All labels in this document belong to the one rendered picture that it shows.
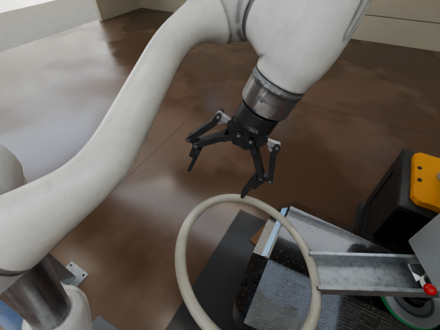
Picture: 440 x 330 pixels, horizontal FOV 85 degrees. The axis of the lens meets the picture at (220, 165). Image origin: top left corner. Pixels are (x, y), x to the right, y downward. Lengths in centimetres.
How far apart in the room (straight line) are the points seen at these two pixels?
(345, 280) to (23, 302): 90
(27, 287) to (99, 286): 151
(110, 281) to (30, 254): 184
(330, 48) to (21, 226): 42
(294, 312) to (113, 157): 112
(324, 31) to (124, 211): 231
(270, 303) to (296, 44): 113
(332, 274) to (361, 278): 9
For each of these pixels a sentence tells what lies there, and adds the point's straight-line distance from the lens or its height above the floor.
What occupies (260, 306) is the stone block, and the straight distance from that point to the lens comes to 131.
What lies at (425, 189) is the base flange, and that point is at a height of 78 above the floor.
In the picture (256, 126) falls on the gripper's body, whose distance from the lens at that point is 41.
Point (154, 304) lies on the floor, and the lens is 204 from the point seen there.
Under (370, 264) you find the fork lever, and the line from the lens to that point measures 106.
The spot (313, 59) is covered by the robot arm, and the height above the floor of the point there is 180.
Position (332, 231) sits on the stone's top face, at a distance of 138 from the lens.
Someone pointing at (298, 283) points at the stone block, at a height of 79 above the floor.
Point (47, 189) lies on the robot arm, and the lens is 34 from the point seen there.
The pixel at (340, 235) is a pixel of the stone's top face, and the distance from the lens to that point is 138.
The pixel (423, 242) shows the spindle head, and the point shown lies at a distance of 105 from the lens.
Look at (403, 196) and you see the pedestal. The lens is 186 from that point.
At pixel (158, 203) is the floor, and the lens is 244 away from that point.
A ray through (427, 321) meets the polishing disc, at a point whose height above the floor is 88.
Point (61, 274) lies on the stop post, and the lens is 218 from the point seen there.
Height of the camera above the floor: 192
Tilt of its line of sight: 45 degrees down
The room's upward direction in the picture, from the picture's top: straight up
